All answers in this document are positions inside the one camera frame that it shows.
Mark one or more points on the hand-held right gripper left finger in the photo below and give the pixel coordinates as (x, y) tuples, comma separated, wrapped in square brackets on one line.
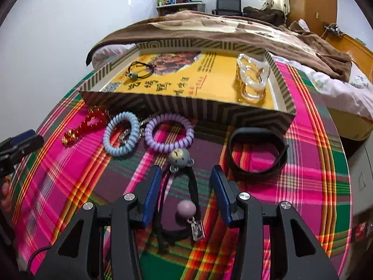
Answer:
[(153, 194)]

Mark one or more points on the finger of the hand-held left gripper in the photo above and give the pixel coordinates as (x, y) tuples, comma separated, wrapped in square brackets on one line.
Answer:
[(22, 137)]

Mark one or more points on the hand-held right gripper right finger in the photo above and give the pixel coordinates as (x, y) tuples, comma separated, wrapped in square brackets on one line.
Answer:
[(220, 195)]

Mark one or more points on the black wristband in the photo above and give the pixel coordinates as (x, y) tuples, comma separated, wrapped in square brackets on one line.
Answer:
[(253, 172)]

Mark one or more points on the small gold hair clip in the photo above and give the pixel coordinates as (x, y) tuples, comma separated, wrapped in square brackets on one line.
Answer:
[(125, 138)]

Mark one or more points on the striped cardboard box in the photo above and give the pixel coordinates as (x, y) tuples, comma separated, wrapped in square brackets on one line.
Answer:
[(186, 113)]

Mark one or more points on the plaid cloth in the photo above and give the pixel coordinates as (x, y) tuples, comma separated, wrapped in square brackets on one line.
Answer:
[(306, 166)]

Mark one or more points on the clear hair claw clip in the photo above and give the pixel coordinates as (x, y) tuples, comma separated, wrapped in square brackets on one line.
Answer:
[(252, 75)]

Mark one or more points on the brown blanket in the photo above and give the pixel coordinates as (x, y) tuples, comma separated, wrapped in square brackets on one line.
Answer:
[(204, 26)]

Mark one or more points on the floral pillow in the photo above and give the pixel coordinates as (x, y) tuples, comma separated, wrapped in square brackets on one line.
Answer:
[(361, 78)]

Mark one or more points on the desk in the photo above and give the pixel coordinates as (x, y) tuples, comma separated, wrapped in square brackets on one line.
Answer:
[(180, 8)]

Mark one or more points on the black chair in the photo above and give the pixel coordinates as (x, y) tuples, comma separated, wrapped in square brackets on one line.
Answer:
[(228, 4)]

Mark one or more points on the wooden headboard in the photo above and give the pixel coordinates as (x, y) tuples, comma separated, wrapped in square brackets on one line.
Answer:
[(349, 45)]

